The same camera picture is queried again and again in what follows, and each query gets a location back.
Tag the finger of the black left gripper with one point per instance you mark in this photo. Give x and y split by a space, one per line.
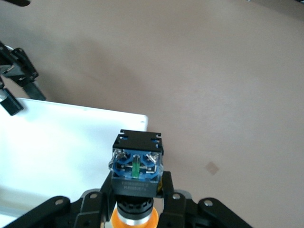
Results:
28 76
10 103

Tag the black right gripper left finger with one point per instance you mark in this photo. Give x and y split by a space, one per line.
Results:
59 213

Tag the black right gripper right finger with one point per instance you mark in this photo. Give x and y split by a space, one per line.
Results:
190 213

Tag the white plastic drawer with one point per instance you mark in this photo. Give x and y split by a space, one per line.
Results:
59 147

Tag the yellow push button switch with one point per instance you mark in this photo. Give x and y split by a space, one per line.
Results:
136 171

